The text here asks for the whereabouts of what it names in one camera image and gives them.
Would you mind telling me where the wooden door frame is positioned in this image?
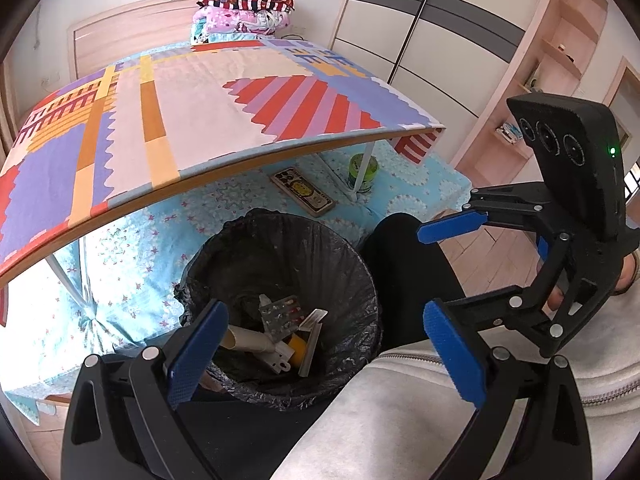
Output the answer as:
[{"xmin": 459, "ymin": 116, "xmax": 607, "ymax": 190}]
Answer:
[{"xmin": 602, "ymin": 57, "xmax": 640, "ymax": 126}]

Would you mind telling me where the pink and blue folded quilt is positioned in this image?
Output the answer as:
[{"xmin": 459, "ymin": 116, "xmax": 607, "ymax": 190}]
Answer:
[{"xmin": 189, "ymin": 6, "xmax": 293, "ymax": 43}]

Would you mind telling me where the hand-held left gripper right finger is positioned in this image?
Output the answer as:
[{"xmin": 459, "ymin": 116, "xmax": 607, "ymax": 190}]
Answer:
[{"xmin": 424, "ymin": 299, "xmax": 593, "ymax": 480}]

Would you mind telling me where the white sliding door wardrobe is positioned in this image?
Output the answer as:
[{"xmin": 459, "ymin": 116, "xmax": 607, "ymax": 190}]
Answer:
[{"xmin": 327, "ymin": 0, "xmax": 558, "ymax": 111}]

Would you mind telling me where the green can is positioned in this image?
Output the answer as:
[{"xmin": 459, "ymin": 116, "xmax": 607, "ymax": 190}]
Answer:
[{"xmin": 346, "ymin": 154, "xmax": 379, "ymax": 194}]

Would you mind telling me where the silver pill blister pack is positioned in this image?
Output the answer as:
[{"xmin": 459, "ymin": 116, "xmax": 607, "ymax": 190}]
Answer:
[{"xmin": 258, "ymin": 294, "xmax": 304, "ymax": 341}]

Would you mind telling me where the white plastic box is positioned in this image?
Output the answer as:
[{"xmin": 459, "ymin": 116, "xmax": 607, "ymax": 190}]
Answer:
[{"xmin": 260, "ymin": 340, "xmax": 296, "ymax": 373}]

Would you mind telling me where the bin with black bag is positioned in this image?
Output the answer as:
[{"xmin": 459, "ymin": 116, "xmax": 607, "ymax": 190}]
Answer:
[{"xmin": 174, "ymin": 208, "xmax": 383, "ymax": 411}]

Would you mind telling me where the wooden corner shelf unit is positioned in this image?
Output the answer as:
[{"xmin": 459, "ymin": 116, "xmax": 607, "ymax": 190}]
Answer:
[{"xmin": 447, "ymin": 0, "xmax": 608, "ymax": 186}]

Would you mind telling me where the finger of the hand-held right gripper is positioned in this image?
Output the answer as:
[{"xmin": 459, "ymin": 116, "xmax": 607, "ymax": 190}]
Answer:
[
  {"xmin": 442, "ymin": 282, "xmax": 566, "ymax": 356},
  {"xmin": 417, "ymin": 182, "xmax": 571, "ymax": 244}
]

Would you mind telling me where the person's right hand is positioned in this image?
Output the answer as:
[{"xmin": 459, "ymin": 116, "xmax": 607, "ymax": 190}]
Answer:
[{"xmin": 545, "ymin": 252, "xmax": 640, "ymax": 319}]

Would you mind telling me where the light blue floral bedsheet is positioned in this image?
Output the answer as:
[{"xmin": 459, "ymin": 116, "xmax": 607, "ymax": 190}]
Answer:
[{"xmin": 0, "ymin": 42, "xmax": 473, "ymax": 426}]

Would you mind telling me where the phone with patterned case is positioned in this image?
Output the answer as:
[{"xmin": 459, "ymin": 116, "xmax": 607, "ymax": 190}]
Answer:
[{"xmin": 270, "ymin": 167, "xmax": 335, "ymax": 218}]

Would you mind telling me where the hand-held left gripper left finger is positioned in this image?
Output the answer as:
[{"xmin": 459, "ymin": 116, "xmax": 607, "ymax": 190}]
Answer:
[{"xmin": 60, "ymin": 298, "xmax": 229, "ymax": 480}]

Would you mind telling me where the yellow tape roll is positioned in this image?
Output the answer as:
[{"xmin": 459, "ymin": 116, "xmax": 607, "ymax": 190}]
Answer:
[{"xmin": 287, "ymin": 332, "xmax": 308, "ymax": 368}]

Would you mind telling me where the white strip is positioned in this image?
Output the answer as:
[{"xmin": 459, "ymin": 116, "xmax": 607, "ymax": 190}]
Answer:
[{"xmin": 299, "ymin": 309, "xmax": 328, "ymax": 377}]

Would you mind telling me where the wooden bed headboard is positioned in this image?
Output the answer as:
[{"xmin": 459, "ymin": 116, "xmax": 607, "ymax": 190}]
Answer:
[{"xmin": 66, "ymin": 0, "xmax": 211, "ymax": 83}]

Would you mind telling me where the person's right forearm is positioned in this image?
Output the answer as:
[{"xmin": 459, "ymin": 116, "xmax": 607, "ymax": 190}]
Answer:
[{"xmin": 560, "ymin": 280, "xmax": 640, "ymax": 396}]

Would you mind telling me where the colourful patterned folding table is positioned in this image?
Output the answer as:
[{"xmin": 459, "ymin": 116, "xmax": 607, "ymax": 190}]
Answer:
[{"xmin": 0, "ymin": 40, "xmax": 446, "ymax": 328}]

